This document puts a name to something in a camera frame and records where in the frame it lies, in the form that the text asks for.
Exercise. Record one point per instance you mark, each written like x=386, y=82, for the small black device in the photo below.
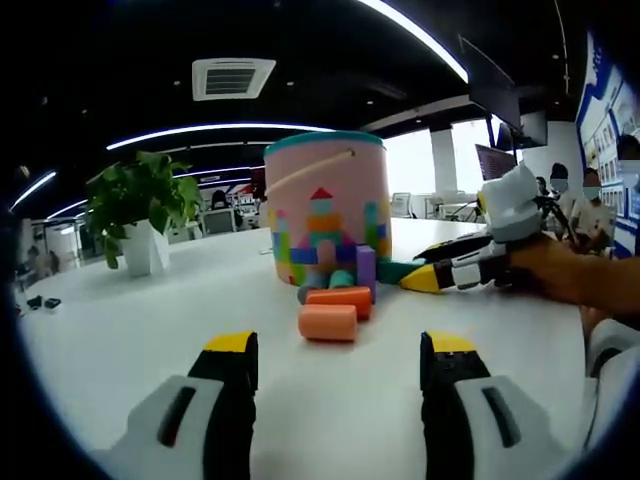
x=52, y=303
x=35, y=302

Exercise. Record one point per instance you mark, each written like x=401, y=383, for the ceiling air conditioner vent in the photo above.
x=232, y=80

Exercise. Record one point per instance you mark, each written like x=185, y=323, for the person's right hand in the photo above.
x=545, y=265

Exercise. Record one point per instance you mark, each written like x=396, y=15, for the grey computer monitor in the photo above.
x=219, y=222

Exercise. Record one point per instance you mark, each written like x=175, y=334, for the white office chair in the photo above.
x=401, y=204

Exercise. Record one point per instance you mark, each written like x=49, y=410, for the pink toy storage bucket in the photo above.
x=350, y=200

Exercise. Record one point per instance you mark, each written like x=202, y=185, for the black hanging screen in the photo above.
x=492, y=90
x=532, y=127

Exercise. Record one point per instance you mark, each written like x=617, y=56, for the teal toy cylinder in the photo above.
x=340, y=280

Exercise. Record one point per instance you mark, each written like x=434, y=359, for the light orange toy cylinder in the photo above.
x=327, y=322

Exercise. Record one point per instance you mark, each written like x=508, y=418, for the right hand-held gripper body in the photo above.
x=512, y=205

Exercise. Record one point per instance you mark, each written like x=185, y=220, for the grey toy cylinder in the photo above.
x=312, y=282

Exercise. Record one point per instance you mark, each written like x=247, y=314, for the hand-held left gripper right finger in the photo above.
x=450, y=380

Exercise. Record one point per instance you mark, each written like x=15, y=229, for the black tripod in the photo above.
x=546, y=202

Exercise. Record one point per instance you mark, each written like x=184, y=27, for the blue white wall display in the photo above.
x=597, y=90

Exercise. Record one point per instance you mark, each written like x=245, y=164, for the ceiling light strip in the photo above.
x=37, y=187
x=200, y=129
x=422, y=31

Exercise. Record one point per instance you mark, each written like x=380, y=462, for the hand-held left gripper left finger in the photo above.
x=225, y=380

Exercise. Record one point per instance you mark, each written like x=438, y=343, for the dark display screen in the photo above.
x=492, y=160

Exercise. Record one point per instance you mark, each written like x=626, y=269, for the person in white shirt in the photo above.
x=615, y=410

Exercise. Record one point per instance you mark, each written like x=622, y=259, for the white chair armrest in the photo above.
x=597, y=340

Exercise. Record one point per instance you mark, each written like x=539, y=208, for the white table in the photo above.
x=150, y=325

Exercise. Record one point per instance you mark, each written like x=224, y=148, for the pile of colourful toy blocks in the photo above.
x=340, y=297

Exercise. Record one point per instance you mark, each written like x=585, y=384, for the green plant in white pot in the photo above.
x=145, y=190

